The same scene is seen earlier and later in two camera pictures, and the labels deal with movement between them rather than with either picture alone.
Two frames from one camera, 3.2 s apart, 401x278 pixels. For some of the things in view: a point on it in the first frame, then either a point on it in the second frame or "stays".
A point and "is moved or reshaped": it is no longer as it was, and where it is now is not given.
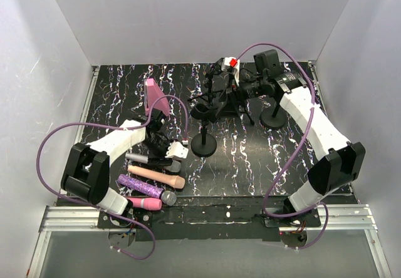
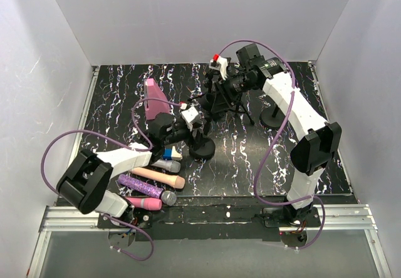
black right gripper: x=230 y=109 to x=223 y=99
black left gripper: x=160 y=159 to x=189 y=133
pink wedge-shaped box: x=152 y=91 stays
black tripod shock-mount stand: x=210 y=94 is moved or reshaped
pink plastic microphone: x=149 y=203 stays
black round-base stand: x=273 y=118 stays
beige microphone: x=177 y=181 stays
